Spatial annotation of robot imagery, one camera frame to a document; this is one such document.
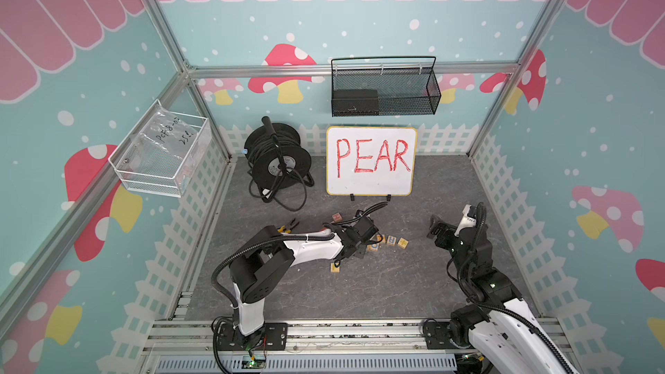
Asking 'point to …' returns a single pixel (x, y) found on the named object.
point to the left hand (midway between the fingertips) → (354, 246)
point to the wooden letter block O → (391, 240)
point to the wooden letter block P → (335, 269)
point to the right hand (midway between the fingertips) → (444, 220)
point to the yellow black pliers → (287, 229)
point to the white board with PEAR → (371, 160)
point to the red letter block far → (337, 217)
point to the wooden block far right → (403, 242)
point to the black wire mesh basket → (384, 86)
